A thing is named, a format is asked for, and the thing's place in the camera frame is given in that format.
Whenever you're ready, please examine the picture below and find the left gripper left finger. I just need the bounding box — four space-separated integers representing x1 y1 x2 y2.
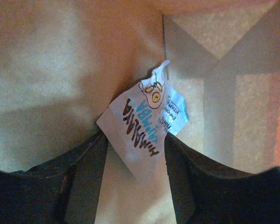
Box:
0 132 108 224

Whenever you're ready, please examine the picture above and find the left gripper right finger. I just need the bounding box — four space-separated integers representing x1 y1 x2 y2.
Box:
164 133 280 224

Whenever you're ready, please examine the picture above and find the red paper bag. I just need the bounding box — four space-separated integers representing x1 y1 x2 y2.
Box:
0 0 280 224

